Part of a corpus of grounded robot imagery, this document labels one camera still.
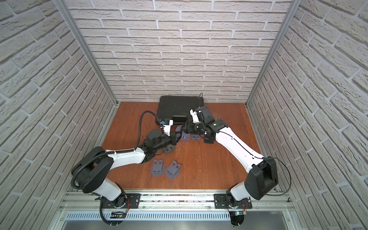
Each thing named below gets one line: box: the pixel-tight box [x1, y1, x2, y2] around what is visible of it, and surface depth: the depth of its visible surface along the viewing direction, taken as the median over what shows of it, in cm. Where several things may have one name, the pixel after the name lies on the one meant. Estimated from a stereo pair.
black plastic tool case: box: [155, 95, 205, 126], surface depth 112 cm
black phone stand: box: [203, 131, 216, 144], surface depth 57 cm
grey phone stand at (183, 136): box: [175, 124, 192, 142], surface depth 80 cm
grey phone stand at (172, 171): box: [165, 160, 182, 180], surface depth 85 cm
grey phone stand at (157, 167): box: [150, 159, 165, 177], surface depth 86 cm
